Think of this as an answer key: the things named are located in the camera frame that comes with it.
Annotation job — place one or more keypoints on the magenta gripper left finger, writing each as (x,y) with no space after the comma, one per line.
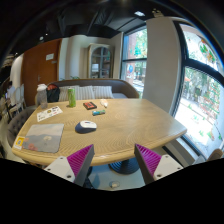
(73,168)

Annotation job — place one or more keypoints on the black and red card box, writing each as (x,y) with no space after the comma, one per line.
(89,105)

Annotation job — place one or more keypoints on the black bag on sofa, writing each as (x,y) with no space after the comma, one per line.
(53,93)

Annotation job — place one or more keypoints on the grey tufted chair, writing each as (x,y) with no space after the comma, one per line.
(19,122)

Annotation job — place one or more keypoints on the green drink can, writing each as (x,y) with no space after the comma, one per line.
(71,97)

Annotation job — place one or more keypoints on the orange wooden door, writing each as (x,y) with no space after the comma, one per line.
(39,66)

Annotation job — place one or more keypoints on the white and navy computer mouse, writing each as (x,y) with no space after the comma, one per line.
(85,127)

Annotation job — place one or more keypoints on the teal small gadget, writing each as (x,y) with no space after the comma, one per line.
(98,112)

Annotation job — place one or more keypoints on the white small object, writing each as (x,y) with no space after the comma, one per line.
(104,103)

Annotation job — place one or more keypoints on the black table pedestal base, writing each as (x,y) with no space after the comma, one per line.
(125,167)

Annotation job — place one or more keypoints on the white sticker sheet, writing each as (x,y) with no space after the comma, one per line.
(48,113)

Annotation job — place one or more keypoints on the grey glass-door cabinet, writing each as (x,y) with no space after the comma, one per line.
(99,61)

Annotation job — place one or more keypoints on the striped cushion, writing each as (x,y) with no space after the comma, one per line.
(87,92)

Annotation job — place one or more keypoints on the grey printed mouse pad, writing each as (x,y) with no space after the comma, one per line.
(43,138)

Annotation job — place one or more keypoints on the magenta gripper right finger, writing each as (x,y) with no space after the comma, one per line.
(154,166)

